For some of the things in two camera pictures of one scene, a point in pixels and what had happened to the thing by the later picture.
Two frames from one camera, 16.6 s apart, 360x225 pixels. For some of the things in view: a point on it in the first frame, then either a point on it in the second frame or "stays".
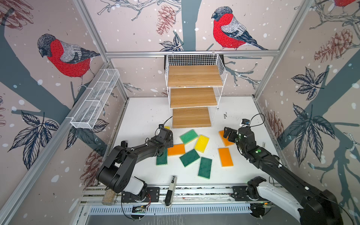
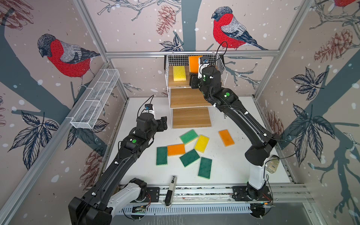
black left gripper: x=170 y=142 -> x=162 y=123
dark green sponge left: x=162 y=159 stays
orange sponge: x=226 y=142 stays
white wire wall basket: x=86 y=116 stays
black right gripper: x=232 y=134 -> x=193 y=81
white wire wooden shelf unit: x=195 y=83 stays
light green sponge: x=188 y=136 stays
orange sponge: x=177 y=149 stays
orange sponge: x=225 y=157 -> x=194 y=63
